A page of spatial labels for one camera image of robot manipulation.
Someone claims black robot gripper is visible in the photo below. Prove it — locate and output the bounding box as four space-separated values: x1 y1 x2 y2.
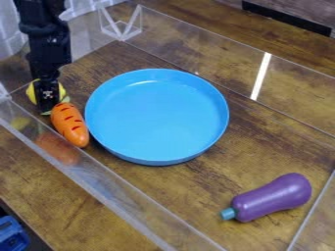
13 0 72 112

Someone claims yellow toy lemon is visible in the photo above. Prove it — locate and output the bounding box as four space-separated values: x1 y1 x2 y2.
27 80 69 105

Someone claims blue round tray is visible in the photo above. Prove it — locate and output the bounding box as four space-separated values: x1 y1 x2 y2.
85 69 230 166

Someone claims orange toy carrot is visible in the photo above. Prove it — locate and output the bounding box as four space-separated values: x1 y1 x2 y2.
44 100 91 148

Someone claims blue plastic crate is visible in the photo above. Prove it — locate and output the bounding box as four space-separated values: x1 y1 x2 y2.
0 216 31 251

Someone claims purple toy eggplant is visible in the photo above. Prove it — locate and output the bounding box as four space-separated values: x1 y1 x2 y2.
220 173 311 223

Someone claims clear acrylic corner bracket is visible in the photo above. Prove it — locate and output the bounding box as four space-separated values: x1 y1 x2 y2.
96 1 143 41

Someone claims clear acrylic barrier wall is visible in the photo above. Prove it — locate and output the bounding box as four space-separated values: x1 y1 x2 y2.
0 0 335 251

